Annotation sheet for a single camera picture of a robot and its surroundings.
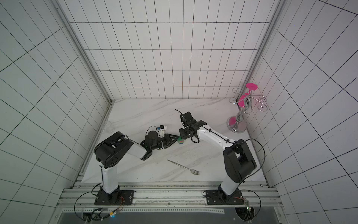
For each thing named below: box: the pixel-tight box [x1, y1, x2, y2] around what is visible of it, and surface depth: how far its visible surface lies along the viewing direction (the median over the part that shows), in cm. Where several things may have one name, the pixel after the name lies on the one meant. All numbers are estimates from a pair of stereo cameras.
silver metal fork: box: [166, 159, 201, 175], surface depth 83 cm
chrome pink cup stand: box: [226, 83, 268, 134], surface depth 99 cm
